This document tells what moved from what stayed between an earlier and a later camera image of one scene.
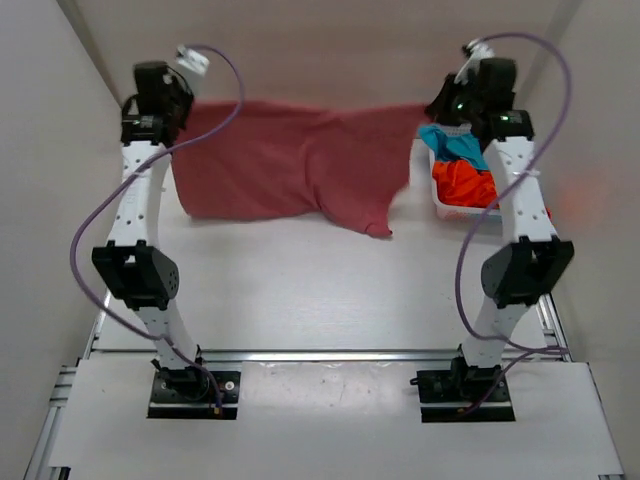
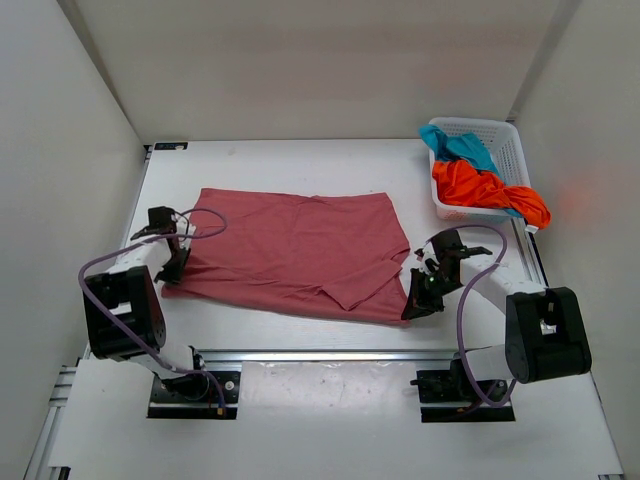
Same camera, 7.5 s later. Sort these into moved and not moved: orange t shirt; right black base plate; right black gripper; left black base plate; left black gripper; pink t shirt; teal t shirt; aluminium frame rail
Moved: pink t shirt; left black gripper; right black gripper
Not moved: teal t shirt; right black base plate; left black base plate; aluminium frame rail; orange t shirt
